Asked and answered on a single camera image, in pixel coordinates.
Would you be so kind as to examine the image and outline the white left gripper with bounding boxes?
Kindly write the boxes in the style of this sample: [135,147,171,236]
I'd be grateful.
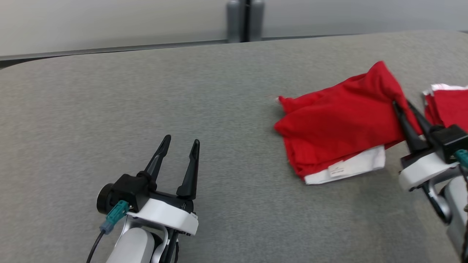
[97,134,201,236]

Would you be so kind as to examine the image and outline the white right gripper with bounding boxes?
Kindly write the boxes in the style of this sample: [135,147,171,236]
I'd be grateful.
[392,99,460,193]

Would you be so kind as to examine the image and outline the red shorts with white trim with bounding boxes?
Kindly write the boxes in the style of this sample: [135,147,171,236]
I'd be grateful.
[422,84,468,133]

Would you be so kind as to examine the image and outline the red shirt with white sleeves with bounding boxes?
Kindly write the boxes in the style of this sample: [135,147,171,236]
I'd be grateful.
[273,61,424,185]

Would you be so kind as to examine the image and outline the right camera cable, teal plug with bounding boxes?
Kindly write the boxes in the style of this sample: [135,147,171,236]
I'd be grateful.
[454,149,468,169]

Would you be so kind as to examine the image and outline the camera cable, teal plug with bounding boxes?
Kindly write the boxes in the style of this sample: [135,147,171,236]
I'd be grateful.
[86,200,131,263]
[454,149,468,169]

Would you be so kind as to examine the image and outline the left camera cable, teal plug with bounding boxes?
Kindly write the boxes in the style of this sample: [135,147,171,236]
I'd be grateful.
[86,200,131,263]

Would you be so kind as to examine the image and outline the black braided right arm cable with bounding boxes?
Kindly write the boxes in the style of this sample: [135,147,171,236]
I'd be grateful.
[460,166,468,263]

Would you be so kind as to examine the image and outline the grey partition post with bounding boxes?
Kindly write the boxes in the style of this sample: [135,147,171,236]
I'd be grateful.
[250,0,265,42]
[226,0,246,43]

